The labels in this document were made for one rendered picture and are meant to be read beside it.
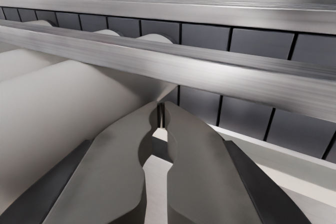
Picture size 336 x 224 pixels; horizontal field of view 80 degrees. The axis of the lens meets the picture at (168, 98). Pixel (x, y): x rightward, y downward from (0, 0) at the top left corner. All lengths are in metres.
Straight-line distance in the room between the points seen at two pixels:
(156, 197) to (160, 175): 0.05
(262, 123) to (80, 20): 0.20
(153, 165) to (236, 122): 0.13
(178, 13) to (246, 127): 0.10
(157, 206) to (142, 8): 0.26
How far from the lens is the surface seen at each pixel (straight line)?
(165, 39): 0.16
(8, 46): 0.24
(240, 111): 0.17
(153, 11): 0.18
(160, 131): 0.17
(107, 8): 0.21
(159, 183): 0.28
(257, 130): 0.17
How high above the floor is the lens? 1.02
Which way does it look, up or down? 49 degrees down
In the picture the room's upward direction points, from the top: 130 degrees counter-clockwise
